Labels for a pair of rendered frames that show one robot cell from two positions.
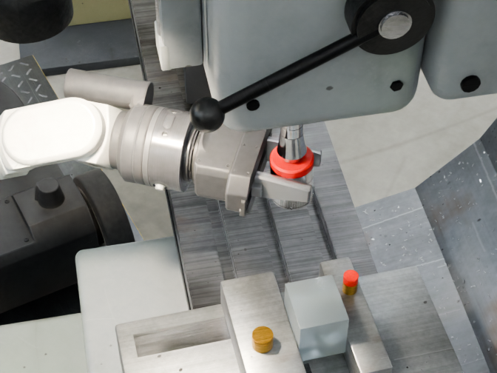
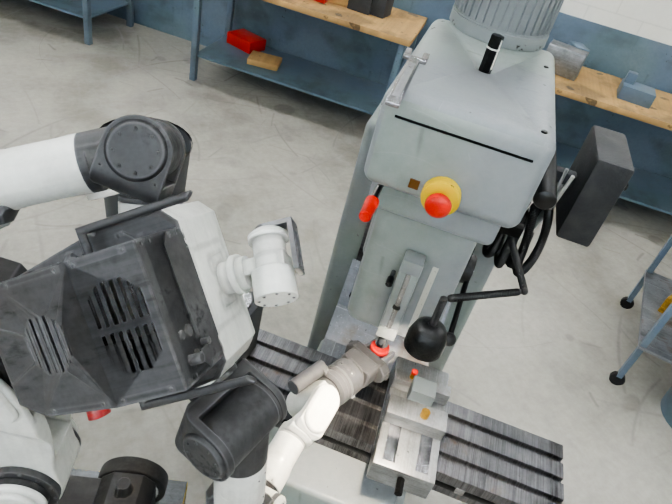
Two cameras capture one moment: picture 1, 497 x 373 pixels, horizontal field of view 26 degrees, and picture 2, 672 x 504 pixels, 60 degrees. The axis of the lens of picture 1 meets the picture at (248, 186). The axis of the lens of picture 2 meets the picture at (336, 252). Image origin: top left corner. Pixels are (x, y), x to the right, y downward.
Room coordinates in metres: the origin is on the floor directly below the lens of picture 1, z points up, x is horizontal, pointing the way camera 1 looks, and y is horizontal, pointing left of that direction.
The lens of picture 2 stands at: (0.63, 0.97, 2.21)
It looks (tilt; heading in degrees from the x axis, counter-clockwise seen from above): 38 degrees down; 289
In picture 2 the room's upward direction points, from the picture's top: 15 degrees clockwise
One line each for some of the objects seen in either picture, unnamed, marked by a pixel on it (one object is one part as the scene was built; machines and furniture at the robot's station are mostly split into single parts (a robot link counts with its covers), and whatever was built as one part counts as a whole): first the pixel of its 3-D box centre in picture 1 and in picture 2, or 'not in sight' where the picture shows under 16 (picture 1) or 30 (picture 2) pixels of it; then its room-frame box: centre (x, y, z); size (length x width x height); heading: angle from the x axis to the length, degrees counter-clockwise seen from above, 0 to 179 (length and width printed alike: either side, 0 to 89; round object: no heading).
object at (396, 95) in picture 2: not in sight; (406, 75); (0.88, 0.13, 1.89); 0.24 x 0.04 x 0.01; 103
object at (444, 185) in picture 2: not in sight; (440, 196); (0.75, 0.18, 1.76); 0.06 x 0.02 x 0.06; 11
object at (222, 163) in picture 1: (207, 157); (353, 371); (0.82, 0.05, 1.16); 0.13 x 0.12 x 0.10; 166
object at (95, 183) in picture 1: (104, 223); (133, 481); (1.29, 0.26, 0.50); 0.20 x 0.05 x 0.20; 28
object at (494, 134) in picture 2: not in sight; (470, 108); (0.80, -0.06, 1.81); 0.47 x 0.26 x 0.16; 101
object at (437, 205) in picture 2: not in sight; (438, 203); (0.75, 0.21, 1.76); 0.04 x 0.03 x 0.04; 11
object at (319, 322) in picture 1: (315, 318); (421, 393); (0.66, -0.07, 1.08); 0.06 x 0.05 x 0.06; 14
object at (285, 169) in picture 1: (291, 159); (380, 347); (0.80, -0.05, 1.18); 0.05 x 0.05 x 0.01
